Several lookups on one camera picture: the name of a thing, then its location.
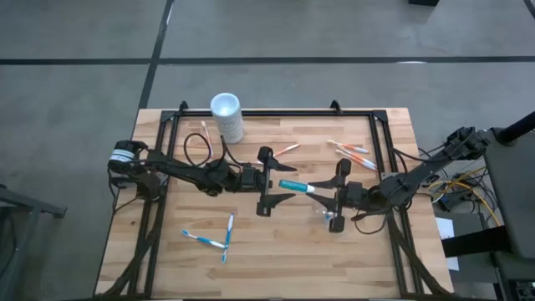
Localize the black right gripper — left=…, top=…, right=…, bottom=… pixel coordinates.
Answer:
left=307, top=157, right=375, bottom=234

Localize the black pole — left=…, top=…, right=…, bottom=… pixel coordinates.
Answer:
left=496, top=110, right=535, bottom=145

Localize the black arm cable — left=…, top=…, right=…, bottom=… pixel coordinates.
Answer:
left=220, top=134, right=247, bottom=167
left=353, top=207, right=393, bottom=236
left=183, top=132, right=212, bottom=167
left=392, top=147, right=446, bottom=165

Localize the dark grey cabinet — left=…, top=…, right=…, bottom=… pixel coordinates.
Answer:
left=476, top=125, right=535, bottom=260

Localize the white paper sheet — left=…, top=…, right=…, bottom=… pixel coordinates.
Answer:
left=434, top=216, right=461, bottom=273

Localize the white wipes canister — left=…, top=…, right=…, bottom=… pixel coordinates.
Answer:
left=209, top=92, right=247, bottom=145

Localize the grey metal stand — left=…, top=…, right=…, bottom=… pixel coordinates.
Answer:
left=0, top=183, right=68, bottom=301

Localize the yellow cable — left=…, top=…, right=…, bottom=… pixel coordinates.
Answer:
left=430, top=166, right=502, bottom=227

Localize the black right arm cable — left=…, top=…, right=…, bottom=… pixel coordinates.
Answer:
left=392, top=147, right=446, bottom=165
left=353, top=207, right=393, bottom=236

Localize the black flat bar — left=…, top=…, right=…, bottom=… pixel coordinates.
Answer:
left=441, top=225, right=513, bottom=259

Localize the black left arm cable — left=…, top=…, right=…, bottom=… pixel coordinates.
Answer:
left=220, top=134, right=247, bottom=167
left=183, top=132, right=212, bottom=167

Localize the blue white toothbrush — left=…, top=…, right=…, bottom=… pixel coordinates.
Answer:
left=181, top=229, right=228, bottom=250
left=221, top=212, right=235, bottom=265

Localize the black aluminium table frame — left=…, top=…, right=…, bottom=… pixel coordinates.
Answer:
left=94, top=99, right=456, bottom=301

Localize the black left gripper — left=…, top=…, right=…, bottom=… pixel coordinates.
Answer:
left=240, top=145, right=298, bottom=218

